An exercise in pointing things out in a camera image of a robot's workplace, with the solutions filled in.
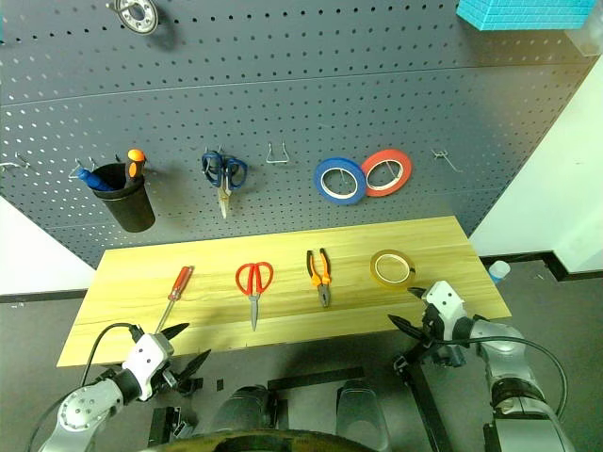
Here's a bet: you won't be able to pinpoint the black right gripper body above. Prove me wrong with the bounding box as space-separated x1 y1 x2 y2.
420 304 469 370

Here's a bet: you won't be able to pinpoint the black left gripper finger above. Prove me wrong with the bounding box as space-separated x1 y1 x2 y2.
156 322 191 345
175 348 212 384

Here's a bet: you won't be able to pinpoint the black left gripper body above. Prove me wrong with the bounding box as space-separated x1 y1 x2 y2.
151 369 204 397

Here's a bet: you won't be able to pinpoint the yellow transparent tape roll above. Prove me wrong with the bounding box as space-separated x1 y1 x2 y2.
368 249 417 290

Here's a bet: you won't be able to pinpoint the black metal table leg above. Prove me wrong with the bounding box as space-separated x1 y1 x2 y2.
392 343 454 452

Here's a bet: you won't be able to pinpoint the grey rounded housing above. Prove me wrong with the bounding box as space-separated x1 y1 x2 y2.
335 379 391 440
210 384 285 430

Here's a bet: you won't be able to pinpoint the clear plastic bottle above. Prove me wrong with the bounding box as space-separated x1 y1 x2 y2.
487 260 513 286

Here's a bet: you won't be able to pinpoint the orange black pliers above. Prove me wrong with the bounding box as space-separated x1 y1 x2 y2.
305 248 334 309

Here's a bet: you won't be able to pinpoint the dark curved rim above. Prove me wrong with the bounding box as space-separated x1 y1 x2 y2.
158 427 393 452

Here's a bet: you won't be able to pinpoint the black metal crossbar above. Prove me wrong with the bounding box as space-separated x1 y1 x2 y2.
267 365 367 393

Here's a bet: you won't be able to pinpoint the black plastic cup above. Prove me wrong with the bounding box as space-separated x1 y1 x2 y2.
90 162 157 234

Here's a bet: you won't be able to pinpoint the red tape roll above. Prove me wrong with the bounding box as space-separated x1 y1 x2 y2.
360 148 415 199

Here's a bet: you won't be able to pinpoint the blue tape roll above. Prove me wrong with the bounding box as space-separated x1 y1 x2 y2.
313 156 368 206

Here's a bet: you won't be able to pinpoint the dark grey perforated pegboard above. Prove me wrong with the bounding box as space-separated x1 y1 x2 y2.
0 0 597 270

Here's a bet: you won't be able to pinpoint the teal gridded box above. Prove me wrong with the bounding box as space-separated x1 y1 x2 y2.
455 0 597 33

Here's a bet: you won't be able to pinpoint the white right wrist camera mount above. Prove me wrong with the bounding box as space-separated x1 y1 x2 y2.
419 280 468 338

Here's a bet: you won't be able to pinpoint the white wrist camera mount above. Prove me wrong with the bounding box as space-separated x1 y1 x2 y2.
121 332 176 402
419 280 468 338

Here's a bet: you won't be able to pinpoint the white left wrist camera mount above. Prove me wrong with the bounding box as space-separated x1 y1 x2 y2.
121 332 176 402

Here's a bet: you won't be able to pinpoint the black metal bracket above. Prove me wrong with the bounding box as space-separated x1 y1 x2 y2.
147 406 195 449

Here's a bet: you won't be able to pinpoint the red handled screwdriver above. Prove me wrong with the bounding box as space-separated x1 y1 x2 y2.
154 265 196 335

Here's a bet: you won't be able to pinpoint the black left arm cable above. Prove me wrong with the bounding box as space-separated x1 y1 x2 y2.
78 322 145 388

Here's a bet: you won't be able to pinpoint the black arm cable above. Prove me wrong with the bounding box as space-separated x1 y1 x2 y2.
78 322 145 388
465 334 570 423

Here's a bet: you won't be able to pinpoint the red handled scissors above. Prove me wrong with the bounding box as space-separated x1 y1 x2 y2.
235 261 275 332

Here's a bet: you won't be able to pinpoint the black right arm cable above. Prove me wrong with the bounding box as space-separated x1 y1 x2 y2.
465 334 570 423

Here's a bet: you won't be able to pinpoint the blue handled scissors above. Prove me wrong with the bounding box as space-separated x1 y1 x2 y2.
201 149 250 220

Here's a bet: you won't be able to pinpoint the blue handled screwdriver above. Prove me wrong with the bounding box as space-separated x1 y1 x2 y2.
75 168 117 193

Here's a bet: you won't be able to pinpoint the orange black handled screwdriver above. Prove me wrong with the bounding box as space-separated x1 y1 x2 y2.
124 148 148 187

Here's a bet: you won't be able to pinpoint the wide wire pegboard hook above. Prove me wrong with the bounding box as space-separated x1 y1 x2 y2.
265 141 290 166

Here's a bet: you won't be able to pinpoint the round metal ring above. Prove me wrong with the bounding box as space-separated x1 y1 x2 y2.
106 0 162 36

